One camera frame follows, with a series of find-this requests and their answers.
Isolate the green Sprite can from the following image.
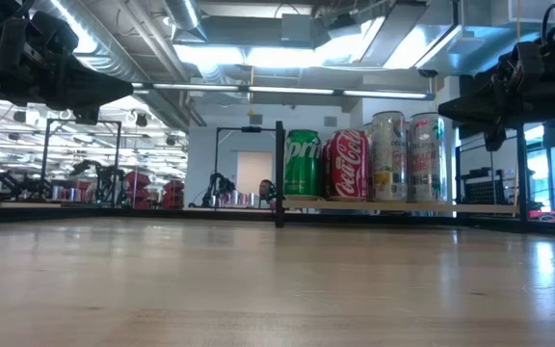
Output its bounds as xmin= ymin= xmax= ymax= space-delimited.
xmin=283 ymin=128 xmax=324 ymax=201

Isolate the red storage bin stack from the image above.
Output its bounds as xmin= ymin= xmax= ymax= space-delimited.
xmin=123 ymin=171 xmax=153 ymax=209
xmin=162 ymin=178 xmax=186 ymax=209

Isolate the wooden shelf board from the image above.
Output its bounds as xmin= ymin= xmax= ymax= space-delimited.
xmin=281 ymin=199 xmax=519 ymax=216

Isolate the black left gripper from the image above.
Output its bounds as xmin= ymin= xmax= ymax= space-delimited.
xmin=0 ymin=52 xmax=135 ymax=125

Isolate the black shelf post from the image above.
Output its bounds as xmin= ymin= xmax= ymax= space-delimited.
xmin=274 ymin=120 xmax=286 ymax=228

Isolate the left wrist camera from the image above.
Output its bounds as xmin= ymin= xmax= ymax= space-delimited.
xmin=31 ymin=12 xmax=79 ymax=54

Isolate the black aluminium rig frame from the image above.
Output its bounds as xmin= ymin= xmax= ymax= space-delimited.
xmin=0 ymin=123 xmax=555 ymax=238

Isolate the black equipment rack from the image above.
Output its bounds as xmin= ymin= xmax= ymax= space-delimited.
xmin=462 ymin=166 xmax=506 ymax=206

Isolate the black station frame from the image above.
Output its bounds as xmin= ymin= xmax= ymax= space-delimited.
xmin=213 ymin=124 xmax=278 ymax=209
xmin=40 ymin=118 xmax=123 ymax=203

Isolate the long ceiling light bar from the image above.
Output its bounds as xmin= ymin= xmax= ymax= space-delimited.
xmin=131 ymin=81 xmax=436 ymax=101

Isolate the person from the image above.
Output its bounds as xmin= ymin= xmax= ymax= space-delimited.
xmin=257 ymin=178 xmax=277 ymax=203

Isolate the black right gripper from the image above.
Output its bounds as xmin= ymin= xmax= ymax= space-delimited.
xmin=438 ymin=79 xmax=555 ymax=151

